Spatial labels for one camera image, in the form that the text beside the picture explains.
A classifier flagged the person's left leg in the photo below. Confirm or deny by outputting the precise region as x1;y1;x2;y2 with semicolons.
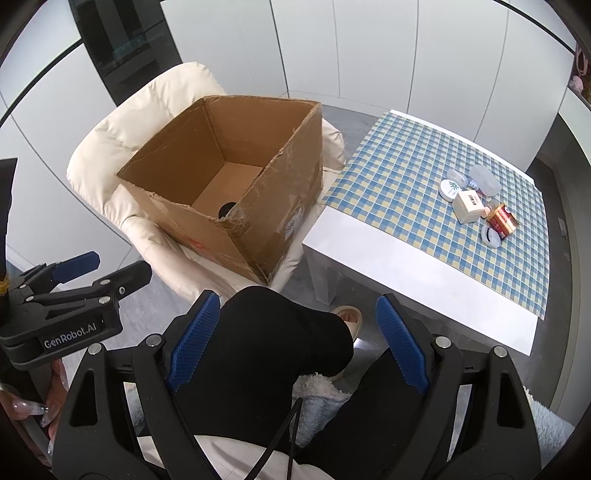
175;285;355;450

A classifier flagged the white low table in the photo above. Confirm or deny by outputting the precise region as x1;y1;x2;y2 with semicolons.
301;109;552;356

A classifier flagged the cream top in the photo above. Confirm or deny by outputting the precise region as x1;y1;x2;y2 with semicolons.
134;434;361;480

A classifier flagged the black cable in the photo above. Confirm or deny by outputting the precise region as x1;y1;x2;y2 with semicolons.
249;397;305;480

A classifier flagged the person's right leg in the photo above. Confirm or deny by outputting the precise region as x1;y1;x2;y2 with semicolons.
300;346;444;480

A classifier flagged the beige slipper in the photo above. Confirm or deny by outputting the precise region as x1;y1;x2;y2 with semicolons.
329;305;365;347

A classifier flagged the blue yellow checkered tablecloth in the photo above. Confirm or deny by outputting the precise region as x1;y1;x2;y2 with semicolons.
321;113;551;321

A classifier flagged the white cube carton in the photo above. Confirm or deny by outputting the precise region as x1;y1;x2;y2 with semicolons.
452;189;485;224

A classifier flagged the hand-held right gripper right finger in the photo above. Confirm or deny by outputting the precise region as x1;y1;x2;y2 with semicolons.
375;293;542;480

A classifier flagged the red gold metal can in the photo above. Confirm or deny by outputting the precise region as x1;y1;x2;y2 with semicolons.
487;203;520;239

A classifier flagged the brown cardboard box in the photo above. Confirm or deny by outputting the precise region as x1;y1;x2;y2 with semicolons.
116;95;324;287

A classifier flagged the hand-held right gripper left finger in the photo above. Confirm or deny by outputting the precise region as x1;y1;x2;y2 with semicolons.
50;290;222;480

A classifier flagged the fluffy pale fleece jacket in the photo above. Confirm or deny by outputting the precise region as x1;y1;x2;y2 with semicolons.
122;371;578;480

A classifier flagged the person's leg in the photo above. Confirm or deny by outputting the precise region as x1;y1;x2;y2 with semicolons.
175;285;355;450
300;346;444;480

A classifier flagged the cream padded chair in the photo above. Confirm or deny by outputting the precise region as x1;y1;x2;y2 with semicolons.
66;61;347;296

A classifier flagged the person's left hand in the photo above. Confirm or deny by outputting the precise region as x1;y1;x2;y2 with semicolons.
0;362;70;457

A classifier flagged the dark glass cabinet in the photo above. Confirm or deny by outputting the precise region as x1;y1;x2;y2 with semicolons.
69;0;183;104

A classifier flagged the frosted translucent plastic box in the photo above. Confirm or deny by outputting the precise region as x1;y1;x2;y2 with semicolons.
468;165;502;197

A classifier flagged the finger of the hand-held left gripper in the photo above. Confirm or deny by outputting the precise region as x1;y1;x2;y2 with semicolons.
21;261;153;319
21;250;101;289

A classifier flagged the white long counter cabinet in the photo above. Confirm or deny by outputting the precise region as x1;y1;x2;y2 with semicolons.
531;88;591;416

